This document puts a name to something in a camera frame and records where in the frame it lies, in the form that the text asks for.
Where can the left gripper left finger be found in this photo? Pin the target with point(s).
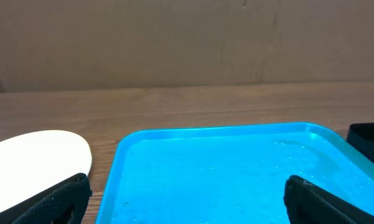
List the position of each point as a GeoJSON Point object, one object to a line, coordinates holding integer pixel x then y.
{"type": "Point", "coordinates": [64, 203]}

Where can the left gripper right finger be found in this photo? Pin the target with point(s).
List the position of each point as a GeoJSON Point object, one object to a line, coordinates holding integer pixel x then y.
{"type": "Point", "coordinates": [307, 203]}

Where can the white plate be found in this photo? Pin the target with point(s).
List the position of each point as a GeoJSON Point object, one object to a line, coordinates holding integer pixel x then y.
{"type": "Point", "coordinates": [33, 162]}

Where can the teal plastic tray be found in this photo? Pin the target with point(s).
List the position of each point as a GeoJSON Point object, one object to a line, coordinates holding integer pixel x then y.
{"type": "Point", "coordinates": [230, 174]}

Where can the black water tray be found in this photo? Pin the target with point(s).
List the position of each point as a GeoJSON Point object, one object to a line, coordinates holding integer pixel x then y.
{"type": "Point", "coordinates": [361, 137]}

